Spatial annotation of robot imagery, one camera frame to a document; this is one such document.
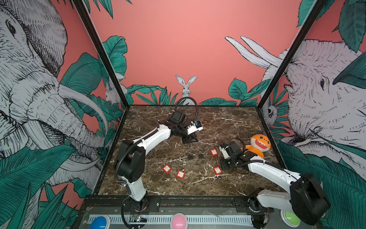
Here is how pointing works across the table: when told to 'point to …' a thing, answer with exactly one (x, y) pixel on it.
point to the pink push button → (178, 221)
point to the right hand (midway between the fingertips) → (219, 161)
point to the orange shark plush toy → (259, 144)
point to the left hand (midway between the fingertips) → (196, 135)
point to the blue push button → (99, 222)
